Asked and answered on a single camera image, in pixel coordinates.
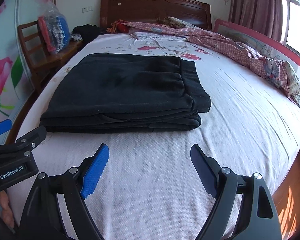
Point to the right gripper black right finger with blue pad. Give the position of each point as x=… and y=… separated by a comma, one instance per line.
x=257, y=216

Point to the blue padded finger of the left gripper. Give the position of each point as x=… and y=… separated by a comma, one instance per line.
x=5, y=126

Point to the wooden chair beside bed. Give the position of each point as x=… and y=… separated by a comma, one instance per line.
x=42, y=64

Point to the white wall socket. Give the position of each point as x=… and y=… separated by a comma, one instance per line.
x=87, y=9

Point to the pink bed guard rail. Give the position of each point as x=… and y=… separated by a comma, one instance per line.
x=261, y=43

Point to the plastic bag of clothes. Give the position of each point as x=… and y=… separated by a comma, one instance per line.
x=54, y=28

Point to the pink patterned quilt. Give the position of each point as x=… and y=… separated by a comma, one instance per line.
x=279, y=73

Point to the person left hand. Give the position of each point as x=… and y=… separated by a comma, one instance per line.
x=6, y=213

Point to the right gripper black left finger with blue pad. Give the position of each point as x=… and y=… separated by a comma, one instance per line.
x=42, y=218

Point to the black pants red white patches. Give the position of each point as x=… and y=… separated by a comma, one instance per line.
x=107, y=93

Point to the maroon curtain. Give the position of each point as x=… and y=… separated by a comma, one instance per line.
x=263, y=16

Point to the black clothes pile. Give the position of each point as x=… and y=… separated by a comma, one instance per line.
x=88, y=32

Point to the dark wooden headboard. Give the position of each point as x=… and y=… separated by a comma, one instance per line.
x=154, y=11

